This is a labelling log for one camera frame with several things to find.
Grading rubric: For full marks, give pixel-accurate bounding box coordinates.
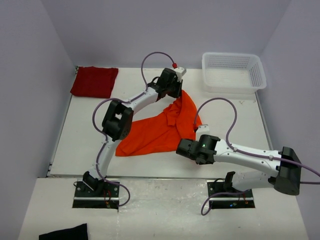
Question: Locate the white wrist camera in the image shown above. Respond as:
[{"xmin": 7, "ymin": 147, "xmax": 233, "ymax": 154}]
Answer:
[
  {"xmin": 195, "ymin": 124, "xmax": 210, "ymax": 136},
  {"xmin": 173, "ymin": 67, "xmax": 187, "ymax": 82}
]

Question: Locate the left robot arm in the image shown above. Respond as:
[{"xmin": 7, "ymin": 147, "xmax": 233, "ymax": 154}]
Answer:
[{"xmin": 82, "ymin": 67, "xmax": 187, "ymax": 197}]

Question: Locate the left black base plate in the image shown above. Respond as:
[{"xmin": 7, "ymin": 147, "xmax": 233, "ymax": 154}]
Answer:
[{"xmin": 73, "ymin": 181, "xmax": 120, "ymax": 201}]

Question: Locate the white plastic basket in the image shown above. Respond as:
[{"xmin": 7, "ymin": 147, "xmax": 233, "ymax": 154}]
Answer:
[{"xmin": 201, "ymin": 52, "xmax": 267, "ymax": 95}]

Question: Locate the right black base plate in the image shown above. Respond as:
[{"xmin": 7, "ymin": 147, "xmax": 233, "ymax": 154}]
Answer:
[{"xmin": 207, "ymin": 178, "xmax": 253, "ymax": 198}]

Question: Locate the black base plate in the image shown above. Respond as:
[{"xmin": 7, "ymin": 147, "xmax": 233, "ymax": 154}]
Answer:
[
  {"xmin": 207, "ymin": 178, "xmax": 253, "ymax": 198},
  {"xmin": 73, "ymin": 181, "xmax": 120, "ymax": 201}
]

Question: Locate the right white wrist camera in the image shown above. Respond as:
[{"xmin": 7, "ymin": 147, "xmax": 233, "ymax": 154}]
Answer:
[{"xmin": 195, "ymin": 124, "xmax": 210, "ymax": 136}]

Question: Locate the black cloth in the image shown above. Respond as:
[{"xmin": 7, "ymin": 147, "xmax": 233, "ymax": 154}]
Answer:
[{"xmin": 38, "ymin": 223, "xmax": 89, "ymax": 240}]

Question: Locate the orange t shirt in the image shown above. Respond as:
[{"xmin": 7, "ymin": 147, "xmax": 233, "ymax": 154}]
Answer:
[{"xmin": 115, "ymin": 90, "xmax": 202, "ymax": 157}]

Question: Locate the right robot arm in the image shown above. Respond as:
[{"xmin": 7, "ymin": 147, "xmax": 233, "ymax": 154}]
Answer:
[{"xmin": 176, "ymin": 134, "xmax": 301, "ymax": 197}]

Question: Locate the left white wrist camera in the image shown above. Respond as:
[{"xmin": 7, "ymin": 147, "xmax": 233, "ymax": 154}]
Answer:
[{"xmin": 173, "ymin": 67, "xmax": 187, "ymax": 82}]

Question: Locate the folded dark red shirt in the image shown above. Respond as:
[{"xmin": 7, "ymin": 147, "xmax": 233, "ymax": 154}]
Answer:
[{"xmin": 70, "ymin": 66, "xmax": 119, "ymax": 99}]

